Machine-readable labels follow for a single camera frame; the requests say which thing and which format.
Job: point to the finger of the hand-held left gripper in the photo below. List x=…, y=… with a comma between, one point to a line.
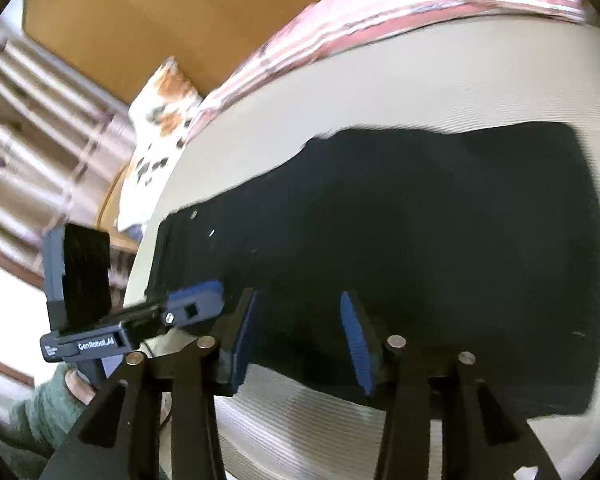
x=197, y=302

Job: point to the white orange floral pillow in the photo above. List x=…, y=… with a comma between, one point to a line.
x=160, y=125

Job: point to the person's left hand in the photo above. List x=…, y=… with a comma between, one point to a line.
x=80, y=385

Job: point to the pink striped tree-print pillow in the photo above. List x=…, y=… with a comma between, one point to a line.
x=360, y=20

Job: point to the woven bamboo headboard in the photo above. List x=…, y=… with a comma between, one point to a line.
x=155, y=20

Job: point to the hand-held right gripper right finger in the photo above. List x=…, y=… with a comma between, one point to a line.
x=357, y=340

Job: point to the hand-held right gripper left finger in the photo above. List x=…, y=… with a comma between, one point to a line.
x=242, y=340

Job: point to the person's left forearm green sleeve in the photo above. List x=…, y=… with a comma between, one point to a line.
x=35, y=420

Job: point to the black pants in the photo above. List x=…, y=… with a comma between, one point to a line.
x=405, y=260

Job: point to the striped light curtain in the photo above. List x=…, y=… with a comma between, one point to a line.
x=45, y=150

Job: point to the wicker chair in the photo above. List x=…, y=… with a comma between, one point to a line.
x=120, y=255

